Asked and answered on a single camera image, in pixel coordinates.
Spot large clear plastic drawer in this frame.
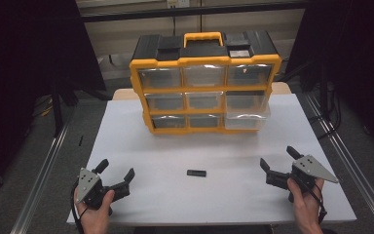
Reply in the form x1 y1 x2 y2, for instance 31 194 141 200
223 102 271 131

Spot white wall outlet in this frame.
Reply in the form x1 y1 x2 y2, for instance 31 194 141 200
166 0 191 10

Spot yellow black drawer organizer cabinet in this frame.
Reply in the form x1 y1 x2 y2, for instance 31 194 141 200
129 30 282 136

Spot set of small clear drawers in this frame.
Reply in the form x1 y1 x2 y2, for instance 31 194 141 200
137 63 273 129

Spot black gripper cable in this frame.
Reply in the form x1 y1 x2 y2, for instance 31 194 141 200
290 175 328 226
69 180 90 234

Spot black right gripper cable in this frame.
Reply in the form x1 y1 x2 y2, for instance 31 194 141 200
290 175 328 226

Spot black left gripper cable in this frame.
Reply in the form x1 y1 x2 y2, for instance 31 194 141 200
69 180 90 234

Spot yellow floor cable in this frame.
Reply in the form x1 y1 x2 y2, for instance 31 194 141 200
40 97 55 117

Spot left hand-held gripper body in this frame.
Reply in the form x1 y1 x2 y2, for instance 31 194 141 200
76 167 131 211

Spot metal floor rail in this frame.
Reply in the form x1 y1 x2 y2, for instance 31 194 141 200
303 93 374 228
10 123 71 234

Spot black horizontal bar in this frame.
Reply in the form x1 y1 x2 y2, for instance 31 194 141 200
80 1 308 23

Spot small black rectangular block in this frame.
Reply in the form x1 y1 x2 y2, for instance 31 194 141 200
186 169 207 178

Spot person's right hand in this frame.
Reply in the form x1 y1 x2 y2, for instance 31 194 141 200
286 176 325 234

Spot black curtain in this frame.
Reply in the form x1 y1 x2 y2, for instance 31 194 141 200
284 0 374 159
0 0 107 199

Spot person's left hand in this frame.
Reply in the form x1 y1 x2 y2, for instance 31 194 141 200
73 188 116 234

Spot black floor cables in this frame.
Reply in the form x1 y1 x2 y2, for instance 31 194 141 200
306 82 343 141

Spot black metal stand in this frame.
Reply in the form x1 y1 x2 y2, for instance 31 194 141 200
50 85 79 138

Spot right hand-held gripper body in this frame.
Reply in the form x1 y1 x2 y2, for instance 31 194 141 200
265 154 339 200

